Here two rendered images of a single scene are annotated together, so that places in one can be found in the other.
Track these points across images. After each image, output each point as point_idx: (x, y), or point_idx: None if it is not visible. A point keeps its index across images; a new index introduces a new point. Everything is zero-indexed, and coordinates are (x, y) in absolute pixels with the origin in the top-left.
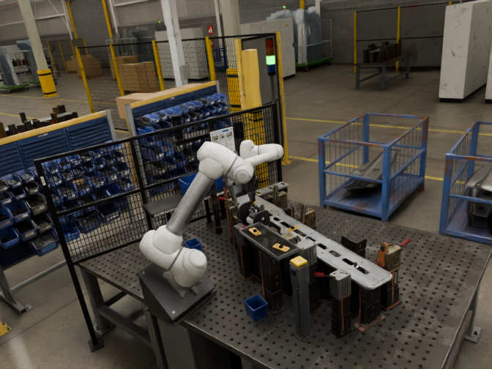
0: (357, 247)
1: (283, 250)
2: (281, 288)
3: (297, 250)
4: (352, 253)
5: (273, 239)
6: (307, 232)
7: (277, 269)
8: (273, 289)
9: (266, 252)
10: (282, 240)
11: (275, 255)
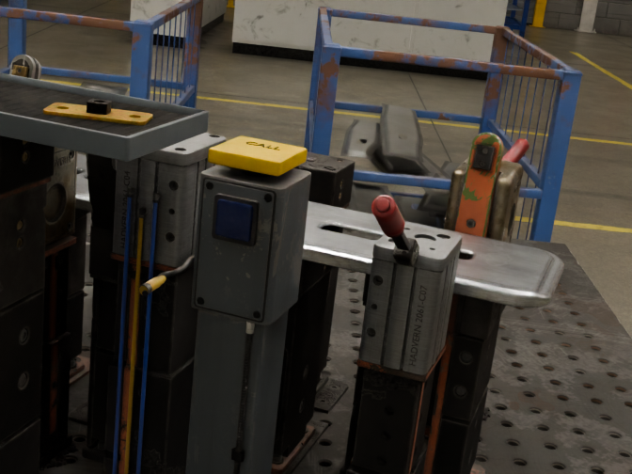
0: (336, 192)
1: (130, 120)
2: (39, 409)
3: (201, 121)
4: (339, 209)
5: (15, 93)
6: (80, 163)
7: (33, 291)
8: (5, 417)
9: (21, 138)
10: (73, 97)
11: (107, 133)
